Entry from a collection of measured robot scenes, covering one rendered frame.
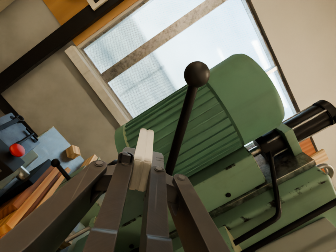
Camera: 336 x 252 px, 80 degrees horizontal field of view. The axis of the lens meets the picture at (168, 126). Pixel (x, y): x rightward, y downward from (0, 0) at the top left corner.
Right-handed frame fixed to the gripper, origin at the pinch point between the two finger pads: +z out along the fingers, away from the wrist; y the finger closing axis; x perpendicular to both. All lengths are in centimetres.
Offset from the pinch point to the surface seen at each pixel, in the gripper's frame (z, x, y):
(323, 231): 10.8, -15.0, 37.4
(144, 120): 21.5, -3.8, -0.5
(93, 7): 144, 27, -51
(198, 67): 8.6, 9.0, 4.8
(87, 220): 20.3, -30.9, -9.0
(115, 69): 157, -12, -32
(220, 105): 16.7, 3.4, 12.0
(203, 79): 8.4, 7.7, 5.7
